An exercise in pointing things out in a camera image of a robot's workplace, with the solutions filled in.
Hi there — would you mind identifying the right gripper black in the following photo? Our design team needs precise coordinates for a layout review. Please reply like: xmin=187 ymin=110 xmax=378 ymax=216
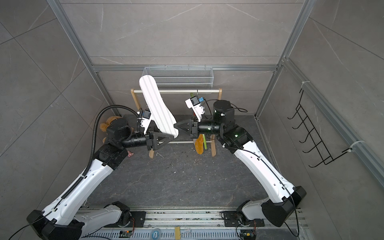
xmin=176 ymin=116 xmax=225 ymax=141

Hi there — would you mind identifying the white striped insole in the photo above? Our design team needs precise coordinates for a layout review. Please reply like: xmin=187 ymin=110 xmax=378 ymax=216
xmin=139 ymin=75 xmax=179 ymax=138

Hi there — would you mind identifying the orange fuzzy insole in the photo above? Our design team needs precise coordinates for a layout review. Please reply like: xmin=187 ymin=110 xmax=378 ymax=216
xmin=195 ymin=136 xmax=205 ymax=155

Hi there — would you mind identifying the green clip hanger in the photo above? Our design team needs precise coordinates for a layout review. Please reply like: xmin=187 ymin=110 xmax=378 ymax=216
xmin=190 ymin=89 xmax=208 ymax=150

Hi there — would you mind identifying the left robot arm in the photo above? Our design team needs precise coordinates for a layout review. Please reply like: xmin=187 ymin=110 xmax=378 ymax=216
xmin=27 ymin=104 xmax=178 ymax=240

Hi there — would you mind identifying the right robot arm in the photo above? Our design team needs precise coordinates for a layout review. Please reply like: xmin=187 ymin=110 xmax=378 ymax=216
xmin=174 ymin=97 xmax=307 ymax=227

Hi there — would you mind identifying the wooden clothes rack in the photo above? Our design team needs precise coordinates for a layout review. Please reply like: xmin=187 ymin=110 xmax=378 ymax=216
xmin=130 ymin=88 xmax=223 ymax=159

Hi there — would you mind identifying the brown teddy bear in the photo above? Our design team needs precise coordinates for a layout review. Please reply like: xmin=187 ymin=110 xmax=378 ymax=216
xmin=100 ymin=116 xmax=121 ymax=133

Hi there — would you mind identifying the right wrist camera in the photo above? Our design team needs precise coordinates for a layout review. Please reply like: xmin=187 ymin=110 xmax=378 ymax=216
xmin=185 ymin=96 xmax=205 ymax=122

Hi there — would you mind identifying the white wire mesh basket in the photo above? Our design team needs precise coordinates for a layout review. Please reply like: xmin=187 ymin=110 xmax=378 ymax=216
xmin=142 ymin=66 xmax=214 ymax=90

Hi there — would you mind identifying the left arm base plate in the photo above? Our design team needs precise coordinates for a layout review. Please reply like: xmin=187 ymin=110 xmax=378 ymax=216
xmin=117 ymin=211 xmax=147 ymax=228

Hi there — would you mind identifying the aluminium floor rail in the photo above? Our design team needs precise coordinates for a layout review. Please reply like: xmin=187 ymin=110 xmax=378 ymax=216
xmin=58 ymin=208 xmax=313 ymax=240

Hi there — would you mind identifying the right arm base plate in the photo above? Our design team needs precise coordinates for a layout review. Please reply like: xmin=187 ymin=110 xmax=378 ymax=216
xmin=221 ymin=211 xmax=265 ymax=227

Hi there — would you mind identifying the black wall hook rack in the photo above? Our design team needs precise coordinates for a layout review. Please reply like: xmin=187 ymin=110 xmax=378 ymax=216
xmin=287 ymin=89 xmax=353 ymax=168

